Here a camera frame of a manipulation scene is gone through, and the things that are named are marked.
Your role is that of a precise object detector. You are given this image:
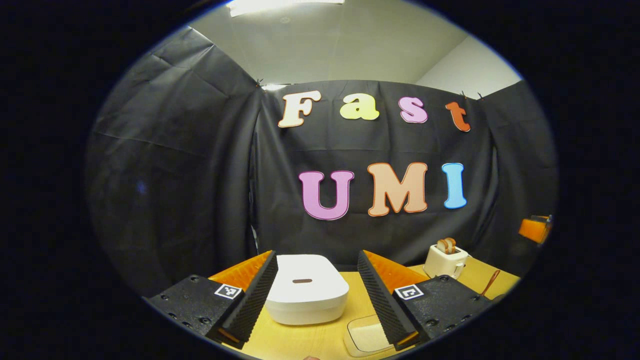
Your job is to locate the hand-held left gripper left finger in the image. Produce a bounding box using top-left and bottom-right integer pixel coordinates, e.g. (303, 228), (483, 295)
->
(142, 250), (279, 350)

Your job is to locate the black backdrop cloth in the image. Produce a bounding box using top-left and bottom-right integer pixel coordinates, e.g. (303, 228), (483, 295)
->
(85, 25), (558, 298)

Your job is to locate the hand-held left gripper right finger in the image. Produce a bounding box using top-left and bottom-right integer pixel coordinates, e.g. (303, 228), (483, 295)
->
(357, 250), (493, 352)

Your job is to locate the ceiling light panel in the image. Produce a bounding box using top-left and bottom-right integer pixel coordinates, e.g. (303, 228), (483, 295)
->
(227, 0), (346, 17)

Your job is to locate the white rice cooker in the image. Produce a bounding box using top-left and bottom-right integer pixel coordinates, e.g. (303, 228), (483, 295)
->
(264, 254), (350, 326)

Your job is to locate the white toaster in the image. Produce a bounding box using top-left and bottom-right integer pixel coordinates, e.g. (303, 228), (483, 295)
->
(423, 243), (469, 280)

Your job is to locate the brown wooden spoon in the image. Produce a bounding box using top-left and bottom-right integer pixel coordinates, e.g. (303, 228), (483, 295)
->
(480, 270), (501, 298)

